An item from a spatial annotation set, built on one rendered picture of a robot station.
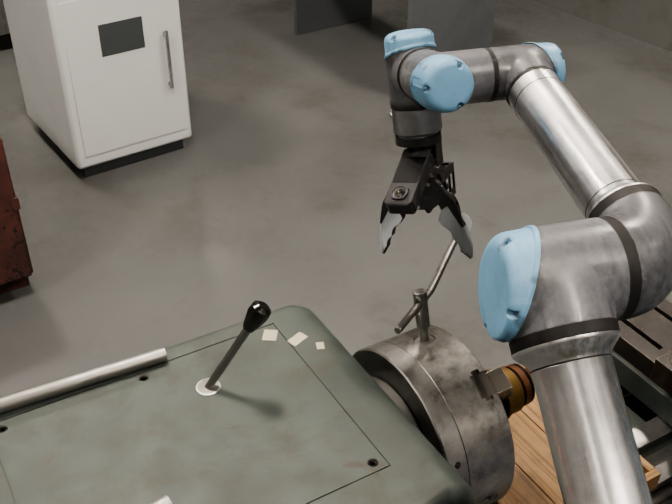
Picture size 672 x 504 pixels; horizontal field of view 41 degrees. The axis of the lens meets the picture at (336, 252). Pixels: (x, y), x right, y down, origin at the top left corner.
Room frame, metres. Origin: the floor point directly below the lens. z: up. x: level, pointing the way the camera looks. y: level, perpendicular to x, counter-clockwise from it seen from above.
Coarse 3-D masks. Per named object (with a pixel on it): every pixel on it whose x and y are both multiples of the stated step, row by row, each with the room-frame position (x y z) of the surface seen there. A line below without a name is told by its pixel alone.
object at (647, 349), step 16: (624, 320) 1.48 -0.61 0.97; (640, 320) 1.48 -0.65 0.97; (656, 320) 1.48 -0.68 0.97; (624, 336) 1.42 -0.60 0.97; (640, 336) 1.42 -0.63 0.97; (656, 336) 1.42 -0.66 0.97; (624, 352) 1.41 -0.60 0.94; (640, 352) 1.38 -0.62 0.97; (656, 352) 1.37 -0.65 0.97; (640, 368) 1.37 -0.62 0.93
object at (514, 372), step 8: (504, 368) 1.16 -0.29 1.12; (512, 368) 1.16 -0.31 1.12; (520, 368) 1.16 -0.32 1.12; (512, 376) 1.14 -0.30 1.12; (520, 376) 1.14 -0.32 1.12; (528, 376) 1.15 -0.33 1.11; (512, 384) 1.12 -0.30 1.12; (520, 384) 1.13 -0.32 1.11; (528, 384) 1.14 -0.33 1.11; (512, 392) 1.11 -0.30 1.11; (520, 392) 1.12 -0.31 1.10; (528, 392) 1.13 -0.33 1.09; (504, 400) 1.11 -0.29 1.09; (512, 400) 1.11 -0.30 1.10; (520, 400) 1.11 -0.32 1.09; (528, 400) 1.13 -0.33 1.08; (504, 408) 1.11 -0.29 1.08; (512, 408) 1.10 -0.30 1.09; (520, 408) 1.11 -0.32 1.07
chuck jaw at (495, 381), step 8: (496, 368) 1.06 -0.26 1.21; (472, 376) 1.03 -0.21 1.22; (480, 376) 1.03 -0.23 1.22; (488, 376) 1.05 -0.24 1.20; (496, 376) 1.05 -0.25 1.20; (504, 376) 1.05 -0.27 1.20; (480, 384) 1.02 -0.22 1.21; (488, 384) 1.03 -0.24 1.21; (496, 384) 1.04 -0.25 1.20; (504, 384) 1.04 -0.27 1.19; (480, 392) 1.01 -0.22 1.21; (488, 392) 1.01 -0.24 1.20; (496, 392) 1.03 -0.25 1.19; (504, 392) 1.04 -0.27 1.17; (488, 400) 1.00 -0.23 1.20
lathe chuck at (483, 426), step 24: (408, 336) 1.13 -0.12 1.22; (432, 360) 1.05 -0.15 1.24; (456, 360) 1.05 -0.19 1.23; (456, 384) 1.01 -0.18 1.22; (456, 408) 0.97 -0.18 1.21; (480, 408) 0.98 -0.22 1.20; (480, 432) 0.96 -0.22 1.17; (504, 432) 0.97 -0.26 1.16; (480, 456) 0.94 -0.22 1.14; (504, 456) 0.95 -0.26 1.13; (480, 480) 0.92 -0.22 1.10; (504, 480) 0.95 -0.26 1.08
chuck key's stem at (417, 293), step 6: (420, 288) 1.14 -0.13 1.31; (414, 294) 1.12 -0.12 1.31; (420, 294) 1.12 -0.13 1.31; (426, 294) 1.12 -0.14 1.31; (414, 300) 1.12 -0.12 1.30; (420, 300) 1.11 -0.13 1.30; (426, 300) 1.12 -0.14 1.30; (426, 306) 1.11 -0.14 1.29; (420, 312) 1.11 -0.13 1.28; (426, 312) 1.11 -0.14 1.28; (420, 318) 1.11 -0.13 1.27; (426, 318) 1.11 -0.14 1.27; (420, 324) 1.10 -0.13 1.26; (426, 324) 1.10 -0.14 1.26; (420, 330) 1.11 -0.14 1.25; (426, 330) 1.11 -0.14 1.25; (420, 336) 1.11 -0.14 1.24; (426, 336) 1.10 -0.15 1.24
